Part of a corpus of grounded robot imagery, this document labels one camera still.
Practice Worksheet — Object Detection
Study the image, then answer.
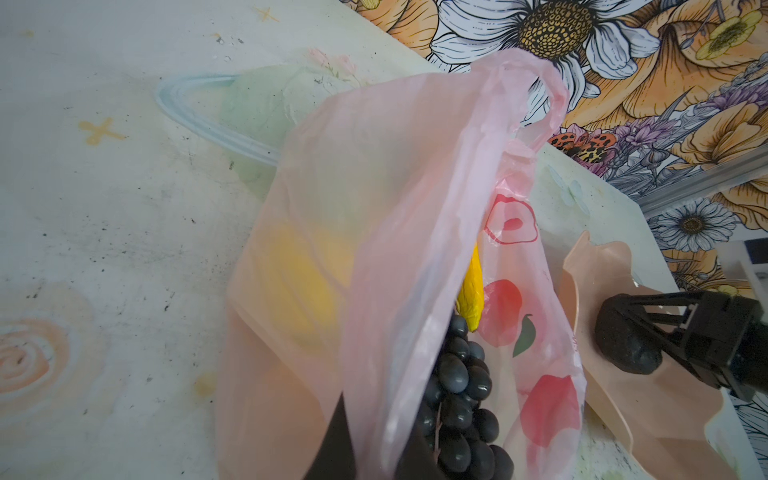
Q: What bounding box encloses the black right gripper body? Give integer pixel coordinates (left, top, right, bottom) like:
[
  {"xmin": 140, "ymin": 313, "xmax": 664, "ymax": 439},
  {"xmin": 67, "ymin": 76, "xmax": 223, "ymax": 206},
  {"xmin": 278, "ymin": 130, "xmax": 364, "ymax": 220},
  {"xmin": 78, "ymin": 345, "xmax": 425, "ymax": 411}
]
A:
[{"xmin": 684, "ymin": 292, "xmax": 767, "ymax": 402}]

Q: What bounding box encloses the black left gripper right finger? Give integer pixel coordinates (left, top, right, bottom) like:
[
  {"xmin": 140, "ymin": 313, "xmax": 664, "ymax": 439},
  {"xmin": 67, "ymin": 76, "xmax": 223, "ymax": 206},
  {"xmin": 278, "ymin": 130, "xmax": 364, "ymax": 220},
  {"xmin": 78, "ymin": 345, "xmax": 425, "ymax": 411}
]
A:
[{"xmin": 394, "ymin": 428, "xmax": 447, "ymax": 480}]

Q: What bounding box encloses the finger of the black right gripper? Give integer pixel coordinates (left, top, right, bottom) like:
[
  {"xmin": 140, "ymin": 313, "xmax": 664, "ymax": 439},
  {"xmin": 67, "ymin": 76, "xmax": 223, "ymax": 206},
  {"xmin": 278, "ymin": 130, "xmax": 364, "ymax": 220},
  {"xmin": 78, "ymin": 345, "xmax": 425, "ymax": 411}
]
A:
[
  {"xmin": 648, "ymin": 332, "xmax": 720, "ymax": 384},
  {"xmin": 605, "ymin": 292, "xmax": 704, "ymax": 327}
]

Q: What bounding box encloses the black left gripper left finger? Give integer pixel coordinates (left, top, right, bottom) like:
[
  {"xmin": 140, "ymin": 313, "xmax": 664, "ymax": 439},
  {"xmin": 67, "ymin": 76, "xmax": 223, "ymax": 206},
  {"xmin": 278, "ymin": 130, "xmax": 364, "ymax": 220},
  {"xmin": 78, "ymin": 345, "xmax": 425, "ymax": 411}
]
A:
[{"xmin": 304, "ymin": 396, "xmax": 356, "ymax": 480}]

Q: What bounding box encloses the fake dark avocado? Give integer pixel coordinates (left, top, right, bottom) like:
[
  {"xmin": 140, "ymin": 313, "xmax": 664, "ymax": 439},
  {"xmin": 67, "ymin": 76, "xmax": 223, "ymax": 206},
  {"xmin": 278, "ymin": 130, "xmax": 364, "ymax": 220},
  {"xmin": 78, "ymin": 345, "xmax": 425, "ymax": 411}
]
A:
[{"xmin": 594, "ymin": 296, "xmax": 662, "ymax": 375}]

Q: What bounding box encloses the pink printed plastic bag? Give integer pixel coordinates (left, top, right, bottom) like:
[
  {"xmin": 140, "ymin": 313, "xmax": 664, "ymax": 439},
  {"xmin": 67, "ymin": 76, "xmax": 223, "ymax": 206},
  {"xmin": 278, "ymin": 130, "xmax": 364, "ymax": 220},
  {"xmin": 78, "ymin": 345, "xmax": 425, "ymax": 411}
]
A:
[{"xmin": 216, "ymin": 49, "xmax": 586, "ymax": 479}]

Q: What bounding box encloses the fake dark grape bunch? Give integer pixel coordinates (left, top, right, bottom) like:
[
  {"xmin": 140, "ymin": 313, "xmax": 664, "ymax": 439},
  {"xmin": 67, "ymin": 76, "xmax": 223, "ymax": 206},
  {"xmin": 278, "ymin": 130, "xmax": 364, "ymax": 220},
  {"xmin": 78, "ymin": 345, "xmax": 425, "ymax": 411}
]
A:
[{"xmin": 415, "ymin": 313, "xmax": 515, "ymax": 480}]

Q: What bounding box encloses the fake yellow banana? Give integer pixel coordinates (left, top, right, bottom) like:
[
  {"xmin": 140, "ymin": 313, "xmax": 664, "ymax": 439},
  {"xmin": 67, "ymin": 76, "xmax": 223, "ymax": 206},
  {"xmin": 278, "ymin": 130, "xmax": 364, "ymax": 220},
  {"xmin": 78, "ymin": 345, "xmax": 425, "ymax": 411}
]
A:
[{"xmin": 455, "ymin": 246, "xmax": 485, "ymax": 332}]

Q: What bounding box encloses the fake yellow lemon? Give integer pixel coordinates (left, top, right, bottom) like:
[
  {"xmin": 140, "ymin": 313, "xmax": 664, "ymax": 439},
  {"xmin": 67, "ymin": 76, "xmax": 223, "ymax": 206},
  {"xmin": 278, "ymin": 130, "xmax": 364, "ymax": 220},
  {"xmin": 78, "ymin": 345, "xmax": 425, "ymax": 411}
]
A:
[{"xmin": 255, "ymin": 223, "xmax": 354, "ymax": 352}]

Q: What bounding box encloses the right aluminium corner post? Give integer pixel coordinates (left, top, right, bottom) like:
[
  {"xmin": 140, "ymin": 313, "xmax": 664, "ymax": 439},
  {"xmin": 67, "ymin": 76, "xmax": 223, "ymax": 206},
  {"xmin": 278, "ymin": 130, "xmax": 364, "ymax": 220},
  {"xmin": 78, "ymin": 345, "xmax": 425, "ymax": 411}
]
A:
[{"xmin": 636, "ymin": 157, "xmax": 767, "ymax": 217}]

